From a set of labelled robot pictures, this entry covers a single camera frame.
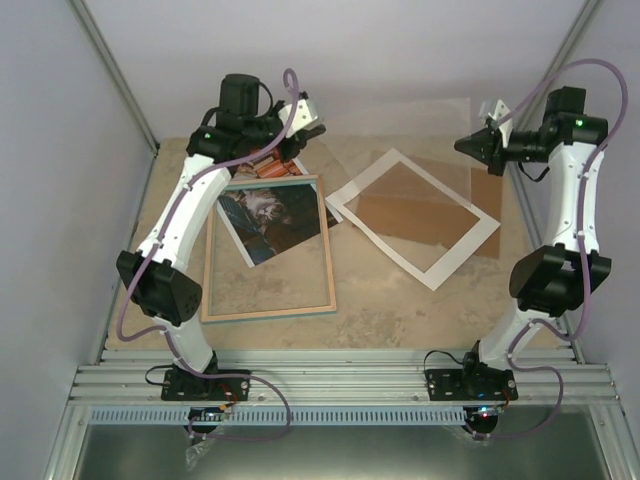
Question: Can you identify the white passe-partout mat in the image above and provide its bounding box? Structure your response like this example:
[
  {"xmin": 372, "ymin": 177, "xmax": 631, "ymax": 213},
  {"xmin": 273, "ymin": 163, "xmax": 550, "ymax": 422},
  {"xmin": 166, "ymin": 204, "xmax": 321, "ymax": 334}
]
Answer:
[{"xmin": 326, "ymin": 149, "xmax": 500, "ymax": 290}]

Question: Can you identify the cat and books photo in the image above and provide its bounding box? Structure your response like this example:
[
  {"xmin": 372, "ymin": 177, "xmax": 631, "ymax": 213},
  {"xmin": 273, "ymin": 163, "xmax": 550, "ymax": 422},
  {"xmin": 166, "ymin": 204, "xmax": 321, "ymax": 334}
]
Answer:
[{"xmin": 216, "ymin": 154, "xmax": 320, "ymax": 268}]

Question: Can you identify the clear acrylic sheet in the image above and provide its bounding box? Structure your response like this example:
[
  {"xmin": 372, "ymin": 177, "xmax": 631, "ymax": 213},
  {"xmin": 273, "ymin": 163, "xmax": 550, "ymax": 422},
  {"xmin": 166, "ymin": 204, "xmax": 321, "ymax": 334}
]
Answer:
[{"xmin": 321, "ymin": 98, "xmax": 477, "ymax": 249}]

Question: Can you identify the wooden teal picture frame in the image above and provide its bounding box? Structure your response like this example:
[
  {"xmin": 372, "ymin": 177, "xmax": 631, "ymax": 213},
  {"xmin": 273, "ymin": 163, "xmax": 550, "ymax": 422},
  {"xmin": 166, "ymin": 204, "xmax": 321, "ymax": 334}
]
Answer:
[{"xmin": 200, "ymin": 175, "xmax": 337, "ymax": 324}]

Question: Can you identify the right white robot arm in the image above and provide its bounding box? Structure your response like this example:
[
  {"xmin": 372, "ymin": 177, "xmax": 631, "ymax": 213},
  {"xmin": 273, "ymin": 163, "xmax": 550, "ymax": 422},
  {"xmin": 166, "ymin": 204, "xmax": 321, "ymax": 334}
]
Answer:
[{"xmin": 454, "ymin": 86, "xmax": 612, "ymax": 400}]

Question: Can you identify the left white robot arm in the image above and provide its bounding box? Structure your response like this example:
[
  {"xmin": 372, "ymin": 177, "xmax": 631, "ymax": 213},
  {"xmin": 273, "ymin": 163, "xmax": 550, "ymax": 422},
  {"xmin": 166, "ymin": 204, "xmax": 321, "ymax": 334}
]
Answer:
[{"xmin": 116, "ymin": 68, "xmax": 326, "ymax": 401}]

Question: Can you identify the brown cardboard backing board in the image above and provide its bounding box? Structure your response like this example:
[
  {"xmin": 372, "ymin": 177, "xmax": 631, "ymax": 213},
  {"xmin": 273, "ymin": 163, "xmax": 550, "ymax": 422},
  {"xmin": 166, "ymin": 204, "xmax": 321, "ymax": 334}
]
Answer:
[{"xmin": 348, "ymin": 157, "xmax": 503, "ymax": 249}]

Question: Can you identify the right circuit board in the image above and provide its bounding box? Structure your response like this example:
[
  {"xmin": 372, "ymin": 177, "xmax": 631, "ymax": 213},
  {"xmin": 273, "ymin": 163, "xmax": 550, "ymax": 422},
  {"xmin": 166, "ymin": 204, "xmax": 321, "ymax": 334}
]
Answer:
[{"xmin": 469, "ymin": 404, "xmax": 505, "ymax": 418}]

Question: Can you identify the circuit board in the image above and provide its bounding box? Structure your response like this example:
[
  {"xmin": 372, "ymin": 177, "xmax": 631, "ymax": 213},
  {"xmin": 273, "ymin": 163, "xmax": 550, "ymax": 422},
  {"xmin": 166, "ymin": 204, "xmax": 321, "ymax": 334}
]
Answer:
[
  {"xmin": 469, "ymin": 404, "xmax": 505, "ymax": 418},
  {"xmin": 187, "ymin": 405, "xmax": 234, "ymax": 423}
]

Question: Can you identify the left circuit board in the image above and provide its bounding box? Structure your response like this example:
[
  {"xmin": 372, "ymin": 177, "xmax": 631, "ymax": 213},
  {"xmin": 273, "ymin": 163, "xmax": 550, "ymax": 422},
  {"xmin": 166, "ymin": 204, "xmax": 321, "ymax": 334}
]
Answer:
[{"xmin": 187, "ymin": 405, "xmax": 234, "ymax": 423}]

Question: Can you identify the clear plastic bag scrap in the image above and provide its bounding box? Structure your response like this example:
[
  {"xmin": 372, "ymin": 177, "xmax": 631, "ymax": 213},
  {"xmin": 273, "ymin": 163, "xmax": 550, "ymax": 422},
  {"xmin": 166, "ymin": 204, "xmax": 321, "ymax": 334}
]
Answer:
[{"xmin": 185, "ymin": 439, "xmax": 215, "ymax": 472}]

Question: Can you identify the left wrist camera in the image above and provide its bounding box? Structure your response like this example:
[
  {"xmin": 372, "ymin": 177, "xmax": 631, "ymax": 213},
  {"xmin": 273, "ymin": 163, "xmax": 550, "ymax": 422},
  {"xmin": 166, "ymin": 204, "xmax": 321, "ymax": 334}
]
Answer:
[{"xmin": 285, "ymin": 99, "xmax": 322, "ymax": 138}]

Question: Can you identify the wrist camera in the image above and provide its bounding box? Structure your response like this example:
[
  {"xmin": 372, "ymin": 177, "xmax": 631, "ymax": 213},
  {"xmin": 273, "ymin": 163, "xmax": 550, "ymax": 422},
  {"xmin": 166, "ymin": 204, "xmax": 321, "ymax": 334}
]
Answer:
[
  {"xmin": 479, "ymin": 99, "xmax": 514, "ymax": 147},
  {"xmin": 285, "ymin": 99, "xmax": 322, "ymax": 138}
]

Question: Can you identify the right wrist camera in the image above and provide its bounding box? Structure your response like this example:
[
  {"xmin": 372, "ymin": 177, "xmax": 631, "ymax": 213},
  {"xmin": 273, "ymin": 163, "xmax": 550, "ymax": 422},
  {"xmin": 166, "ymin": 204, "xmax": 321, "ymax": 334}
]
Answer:
[{"xmin": 479, "ymin": 99, "xmax": 514, "ymax": 147}]

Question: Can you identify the right aluminium corner post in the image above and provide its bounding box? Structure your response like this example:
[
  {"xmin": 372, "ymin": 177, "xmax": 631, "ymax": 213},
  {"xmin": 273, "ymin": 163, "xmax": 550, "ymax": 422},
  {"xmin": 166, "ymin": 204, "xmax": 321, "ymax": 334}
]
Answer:
[{"xmin": 511, "ymin": 0, "xmax": 604, "ymax": 130}]

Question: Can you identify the aluminium corner post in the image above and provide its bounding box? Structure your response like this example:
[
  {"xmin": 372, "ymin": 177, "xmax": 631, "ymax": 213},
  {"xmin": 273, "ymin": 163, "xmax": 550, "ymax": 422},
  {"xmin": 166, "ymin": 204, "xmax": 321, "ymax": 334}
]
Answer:
[
  {"xmin": 511, "ymin": 0, "xmax": 604, "ymax": 130},
  {"xmin": 67, "ymin": 0, "xmax": 160, "ymax": 155}
]

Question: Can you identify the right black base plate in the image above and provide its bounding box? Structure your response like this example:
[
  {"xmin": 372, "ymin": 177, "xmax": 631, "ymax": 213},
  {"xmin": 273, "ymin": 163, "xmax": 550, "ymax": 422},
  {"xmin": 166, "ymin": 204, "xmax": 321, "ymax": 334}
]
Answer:
[{"xmin": 424, "ymin": 368, "xmax": 519, "ymax": 402}]

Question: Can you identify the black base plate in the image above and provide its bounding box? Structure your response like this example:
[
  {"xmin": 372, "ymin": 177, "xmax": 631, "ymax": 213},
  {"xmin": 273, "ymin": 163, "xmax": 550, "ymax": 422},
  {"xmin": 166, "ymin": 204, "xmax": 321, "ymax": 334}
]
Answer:
[
  {"xmin": 424, "ymin": 368, "xmax": 519, "ymax": 402},
  {"xmin": 160, "ymin": 368, "xmax": 250, "ymax": 403}
]

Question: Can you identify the aluminium rail beam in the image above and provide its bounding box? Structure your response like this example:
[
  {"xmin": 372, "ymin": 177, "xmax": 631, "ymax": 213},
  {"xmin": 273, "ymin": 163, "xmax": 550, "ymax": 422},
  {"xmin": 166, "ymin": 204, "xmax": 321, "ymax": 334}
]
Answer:
[{"xmin": 69, "ymin": 347, "xmax": 620, "ymax": 406}]

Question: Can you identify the left aluminium corner post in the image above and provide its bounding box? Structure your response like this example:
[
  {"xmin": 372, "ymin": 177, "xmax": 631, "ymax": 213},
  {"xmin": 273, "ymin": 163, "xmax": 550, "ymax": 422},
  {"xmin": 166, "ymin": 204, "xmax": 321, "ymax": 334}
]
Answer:
[{"xmin": 67, "ymin": 0, "xmax": 160, "ymax": 155}]

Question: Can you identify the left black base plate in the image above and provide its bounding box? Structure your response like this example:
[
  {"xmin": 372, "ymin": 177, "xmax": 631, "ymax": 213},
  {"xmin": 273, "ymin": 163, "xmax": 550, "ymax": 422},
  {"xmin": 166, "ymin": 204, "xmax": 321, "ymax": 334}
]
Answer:
[{"xmin": 160, "ymin": 368, "xmax": 250, "ymax": 403}]

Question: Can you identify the grey slotted cable duct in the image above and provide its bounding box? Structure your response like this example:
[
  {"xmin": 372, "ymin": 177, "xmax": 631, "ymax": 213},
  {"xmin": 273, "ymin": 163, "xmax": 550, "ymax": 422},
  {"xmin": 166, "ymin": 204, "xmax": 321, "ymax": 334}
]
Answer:
[{"xmin": 89, "ymin": 406, "xmax": 466, "ymax": 427}]

